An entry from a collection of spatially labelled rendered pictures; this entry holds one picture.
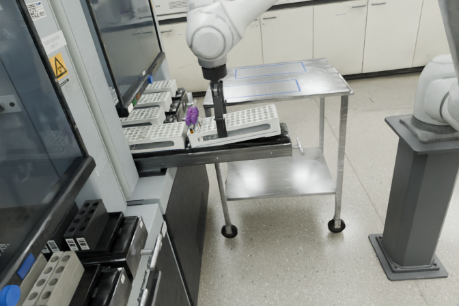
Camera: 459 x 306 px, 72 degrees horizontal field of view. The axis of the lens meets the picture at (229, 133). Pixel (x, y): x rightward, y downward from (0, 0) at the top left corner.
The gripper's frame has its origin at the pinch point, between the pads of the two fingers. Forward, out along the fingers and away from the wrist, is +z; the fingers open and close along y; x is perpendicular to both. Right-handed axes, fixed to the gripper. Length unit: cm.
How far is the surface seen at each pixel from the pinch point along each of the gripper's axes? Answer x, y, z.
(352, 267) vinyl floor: -50, 5, 87
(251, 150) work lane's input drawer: -8.5, -6.8, 7.4
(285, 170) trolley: -26, 48, 59
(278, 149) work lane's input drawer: -17.3, -6.8, 8.2
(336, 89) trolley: -45, 28, 5
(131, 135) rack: 31.1, -1.1, 0.5
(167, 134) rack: 18.2, -3.3, 0.4
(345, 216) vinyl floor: -57, 38, 87
